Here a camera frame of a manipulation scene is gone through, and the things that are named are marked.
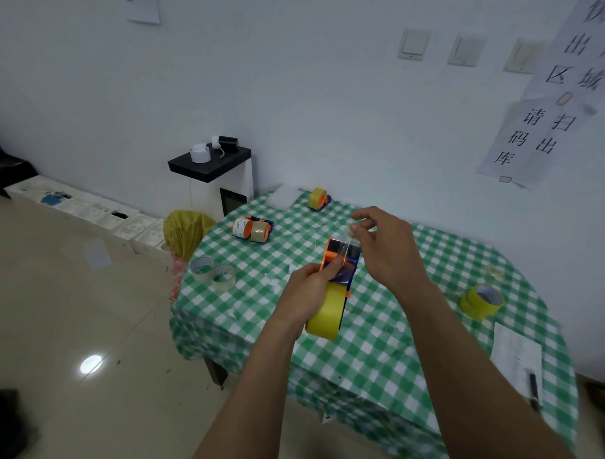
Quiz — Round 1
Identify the green checkered tablecloth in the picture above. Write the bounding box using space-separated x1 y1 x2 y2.
169 189 580 459

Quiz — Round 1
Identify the white cabinet with black top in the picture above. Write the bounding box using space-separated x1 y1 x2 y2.
168 144 255 223

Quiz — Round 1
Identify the tall yellow tape roll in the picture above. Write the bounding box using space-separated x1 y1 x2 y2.
458 283 505 322

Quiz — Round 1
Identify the person's right forearm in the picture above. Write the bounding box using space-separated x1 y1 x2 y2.
399 279 575 459

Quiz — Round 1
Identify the person's left hand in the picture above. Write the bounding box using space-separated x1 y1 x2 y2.
272 257 349 341

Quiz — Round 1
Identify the white foam pad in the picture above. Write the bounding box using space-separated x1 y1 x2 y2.
264 184 303 209

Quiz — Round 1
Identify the person's left forearm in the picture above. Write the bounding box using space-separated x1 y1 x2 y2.
193 323 306 459

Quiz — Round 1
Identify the yellow plastic bag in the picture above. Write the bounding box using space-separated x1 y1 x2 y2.
163 210 217 261

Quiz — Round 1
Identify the beige tape roll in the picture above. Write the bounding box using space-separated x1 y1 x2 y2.
209 263 237 293

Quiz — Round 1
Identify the white printed wall paper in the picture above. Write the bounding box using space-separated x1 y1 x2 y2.
126 0 161 25

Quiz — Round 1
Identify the row of white boxes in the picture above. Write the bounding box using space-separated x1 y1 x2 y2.
4 175 171 261

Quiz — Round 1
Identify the white paper wall sign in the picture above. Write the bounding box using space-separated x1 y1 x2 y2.
519 0 605 114
476 99 582 191

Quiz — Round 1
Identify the black chair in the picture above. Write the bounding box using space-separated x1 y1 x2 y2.
0 146 38 197

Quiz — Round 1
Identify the person's right hand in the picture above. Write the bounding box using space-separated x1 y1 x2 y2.
349 206 429 296

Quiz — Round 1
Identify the white wall switch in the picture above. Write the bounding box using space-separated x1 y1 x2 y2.
398 28 432 61
447 33 488 67
503 38 547 75

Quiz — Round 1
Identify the pink plastic bag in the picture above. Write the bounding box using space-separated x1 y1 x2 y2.
170 253 190 299

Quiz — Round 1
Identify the dark table leg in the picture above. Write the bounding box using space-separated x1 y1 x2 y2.
204 358 229 386

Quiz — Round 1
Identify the white paper sheet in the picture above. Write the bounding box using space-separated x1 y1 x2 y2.
490 323 543 403

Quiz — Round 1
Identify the short yellow tape roll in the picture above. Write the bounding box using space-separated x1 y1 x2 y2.
306 226 362 341

